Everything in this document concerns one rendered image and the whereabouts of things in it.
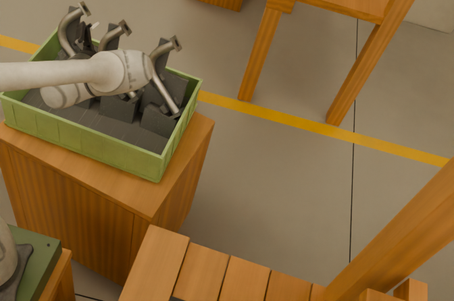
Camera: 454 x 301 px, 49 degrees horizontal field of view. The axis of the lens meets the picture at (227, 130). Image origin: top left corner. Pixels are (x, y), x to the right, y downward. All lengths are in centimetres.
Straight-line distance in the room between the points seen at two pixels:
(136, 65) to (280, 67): 235
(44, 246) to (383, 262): 95
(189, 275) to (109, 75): 70
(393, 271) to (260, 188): 161
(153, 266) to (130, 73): 63
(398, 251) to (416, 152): 224
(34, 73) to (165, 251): 74
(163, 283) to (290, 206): 143
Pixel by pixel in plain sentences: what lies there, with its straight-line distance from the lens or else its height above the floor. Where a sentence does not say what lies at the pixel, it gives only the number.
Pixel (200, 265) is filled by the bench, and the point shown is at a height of 88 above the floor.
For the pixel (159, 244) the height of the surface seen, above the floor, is 90.
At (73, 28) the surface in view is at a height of 107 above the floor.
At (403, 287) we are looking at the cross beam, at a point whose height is 125.
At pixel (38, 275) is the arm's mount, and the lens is 156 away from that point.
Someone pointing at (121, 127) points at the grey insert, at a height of 85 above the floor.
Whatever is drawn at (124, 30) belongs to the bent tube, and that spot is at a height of 118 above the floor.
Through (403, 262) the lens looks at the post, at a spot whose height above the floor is 132.
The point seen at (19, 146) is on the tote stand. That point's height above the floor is 79.
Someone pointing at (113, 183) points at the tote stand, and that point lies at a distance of 185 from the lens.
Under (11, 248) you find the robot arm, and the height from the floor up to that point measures 110.
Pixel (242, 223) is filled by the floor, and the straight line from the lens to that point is 275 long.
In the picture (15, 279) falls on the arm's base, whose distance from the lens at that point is 154.
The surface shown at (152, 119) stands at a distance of 190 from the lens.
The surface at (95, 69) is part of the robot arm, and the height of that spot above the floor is 150.
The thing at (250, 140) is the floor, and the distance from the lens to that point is 306.
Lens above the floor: 238
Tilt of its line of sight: 51 degrees down
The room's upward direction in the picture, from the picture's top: 18 degrees clockwise
